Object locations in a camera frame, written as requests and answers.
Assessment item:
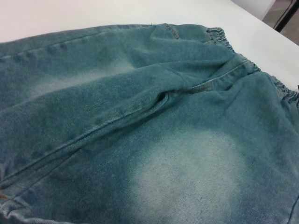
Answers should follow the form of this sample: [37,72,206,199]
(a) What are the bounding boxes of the blue denim shorts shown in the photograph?
[0,22,299,224]

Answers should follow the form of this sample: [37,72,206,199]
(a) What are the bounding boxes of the black metal stand leg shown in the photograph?
[273,0,299,31]

